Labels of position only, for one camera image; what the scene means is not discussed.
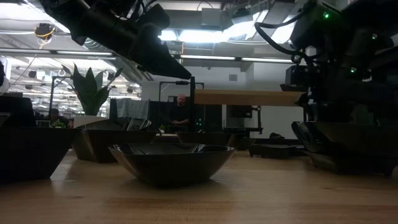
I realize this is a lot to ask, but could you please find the black metal pole stand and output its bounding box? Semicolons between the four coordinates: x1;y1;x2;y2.
48;74;73;121

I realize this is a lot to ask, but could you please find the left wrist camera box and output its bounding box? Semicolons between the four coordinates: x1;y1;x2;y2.
135;2;171;32

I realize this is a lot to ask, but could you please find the grey hanging cloth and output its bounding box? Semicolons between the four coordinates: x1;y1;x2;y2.
115;98;150;121

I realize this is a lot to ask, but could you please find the artificial green snake plant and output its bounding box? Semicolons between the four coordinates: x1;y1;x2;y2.
61;63;124;117

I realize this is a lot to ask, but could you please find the black computer monitor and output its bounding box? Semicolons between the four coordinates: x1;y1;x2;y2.
226;105;253;119

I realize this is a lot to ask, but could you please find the black metal stand frame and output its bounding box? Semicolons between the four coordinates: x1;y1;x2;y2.
158;80;205;103

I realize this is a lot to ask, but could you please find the black small square mini plate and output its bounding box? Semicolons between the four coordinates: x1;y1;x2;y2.
306;149;398;177
248;143;307;160

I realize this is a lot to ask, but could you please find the black standing desk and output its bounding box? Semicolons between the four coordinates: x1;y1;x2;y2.
222;126;264;135

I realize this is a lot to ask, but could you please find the black wavy square mini plate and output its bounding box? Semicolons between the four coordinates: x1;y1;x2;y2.
306;121;398;152
290;121;317;155
72;117;159;164
0;126;83;183

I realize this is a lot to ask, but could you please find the black right camera cable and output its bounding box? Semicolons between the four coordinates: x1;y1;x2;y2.
254;12;312;65

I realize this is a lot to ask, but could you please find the black reel with yellow cord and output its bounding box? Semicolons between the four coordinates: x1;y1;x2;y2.
33;22;57;50

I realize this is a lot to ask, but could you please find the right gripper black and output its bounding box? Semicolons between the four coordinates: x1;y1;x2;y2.
306;62;398;122

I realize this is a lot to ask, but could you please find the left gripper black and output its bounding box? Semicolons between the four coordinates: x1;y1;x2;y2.
46;0;193;80

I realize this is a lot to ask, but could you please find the white plant pot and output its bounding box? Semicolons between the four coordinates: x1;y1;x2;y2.
73;115;109;129

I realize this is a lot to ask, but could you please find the black partition panel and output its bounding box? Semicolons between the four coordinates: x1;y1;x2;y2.
108;98;223;132

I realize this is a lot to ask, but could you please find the wooden shelf black metal frame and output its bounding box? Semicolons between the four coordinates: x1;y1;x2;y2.
189;76;307;139

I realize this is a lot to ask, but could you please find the grey metal box unit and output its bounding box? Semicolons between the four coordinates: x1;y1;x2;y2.
200;7;223;27

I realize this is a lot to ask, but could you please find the long linear light fixture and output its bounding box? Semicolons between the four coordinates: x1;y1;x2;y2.
54;49;295;65

